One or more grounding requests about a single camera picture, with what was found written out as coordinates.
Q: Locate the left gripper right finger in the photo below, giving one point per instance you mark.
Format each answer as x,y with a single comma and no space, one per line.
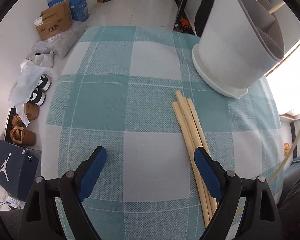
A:
211,172

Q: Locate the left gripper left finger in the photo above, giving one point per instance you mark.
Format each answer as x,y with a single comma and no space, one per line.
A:
89,171

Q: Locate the navy jordan shoe box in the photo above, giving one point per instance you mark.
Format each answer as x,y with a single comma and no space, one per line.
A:
18,167

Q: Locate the brown shoe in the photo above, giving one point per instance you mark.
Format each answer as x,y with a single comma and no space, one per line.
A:
31,111
22,136

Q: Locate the teal white checkered cloth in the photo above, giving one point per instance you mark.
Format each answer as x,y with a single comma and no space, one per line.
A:
116,91

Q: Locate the black white sneakers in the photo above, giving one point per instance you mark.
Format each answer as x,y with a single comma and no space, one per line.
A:
38,95

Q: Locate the white plastic bag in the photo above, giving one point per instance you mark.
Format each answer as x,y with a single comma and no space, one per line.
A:
32,69

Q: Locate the grey plastic parcel bag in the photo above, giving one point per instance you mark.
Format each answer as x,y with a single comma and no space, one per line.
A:
61,43

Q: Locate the white grey utensil holder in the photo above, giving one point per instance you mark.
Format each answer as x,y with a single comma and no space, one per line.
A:
240,43

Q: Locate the brown cardboard box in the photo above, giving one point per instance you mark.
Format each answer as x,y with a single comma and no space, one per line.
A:
54,20

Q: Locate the black backpack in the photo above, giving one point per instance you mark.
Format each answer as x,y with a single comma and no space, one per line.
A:
202,16

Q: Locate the blue cardboard box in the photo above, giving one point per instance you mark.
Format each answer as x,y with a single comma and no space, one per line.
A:
78,8

